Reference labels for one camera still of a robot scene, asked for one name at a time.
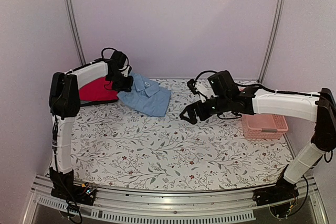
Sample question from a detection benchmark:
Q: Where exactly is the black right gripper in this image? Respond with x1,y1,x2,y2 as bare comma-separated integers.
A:
179,94,230,125

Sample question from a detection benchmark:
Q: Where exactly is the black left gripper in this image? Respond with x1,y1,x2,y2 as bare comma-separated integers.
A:
109,71,134,91

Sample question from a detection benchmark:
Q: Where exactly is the light blue shirt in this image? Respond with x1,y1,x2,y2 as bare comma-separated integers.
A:
117,72,172,117

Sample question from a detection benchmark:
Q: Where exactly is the red t-shirt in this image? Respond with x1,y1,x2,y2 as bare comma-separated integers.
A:
79,77,118,98

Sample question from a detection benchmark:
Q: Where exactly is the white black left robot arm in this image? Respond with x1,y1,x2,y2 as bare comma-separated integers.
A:
49,47,133,200

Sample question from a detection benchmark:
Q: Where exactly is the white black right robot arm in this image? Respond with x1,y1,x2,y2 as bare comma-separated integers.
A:
180,70,335,201

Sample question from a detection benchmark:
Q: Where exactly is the floral patterned tablecloth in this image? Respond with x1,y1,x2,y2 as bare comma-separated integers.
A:
69,79,292,191

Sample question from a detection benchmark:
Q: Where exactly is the pink perforated plastic basket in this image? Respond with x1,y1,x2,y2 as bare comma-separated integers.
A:
241,114,288,140

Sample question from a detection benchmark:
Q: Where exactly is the aluminium front rail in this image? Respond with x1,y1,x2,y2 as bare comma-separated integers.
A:
23,175,331,223

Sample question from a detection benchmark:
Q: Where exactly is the aluminium frame post left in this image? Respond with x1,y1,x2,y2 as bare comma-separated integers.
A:
64,0,86,66

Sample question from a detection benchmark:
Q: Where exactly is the aluminium frame post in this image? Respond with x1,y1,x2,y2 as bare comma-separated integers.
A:
258,0,285,83
64,0,86,66

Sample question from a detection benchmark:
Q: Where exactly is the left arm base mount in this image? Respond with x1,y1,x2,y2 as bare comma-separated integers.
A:
51,182,97,206

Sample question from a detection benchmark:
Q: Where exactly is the aluminium frame post right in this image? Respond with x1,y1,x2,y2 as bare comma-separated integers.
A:
258,0,285,83

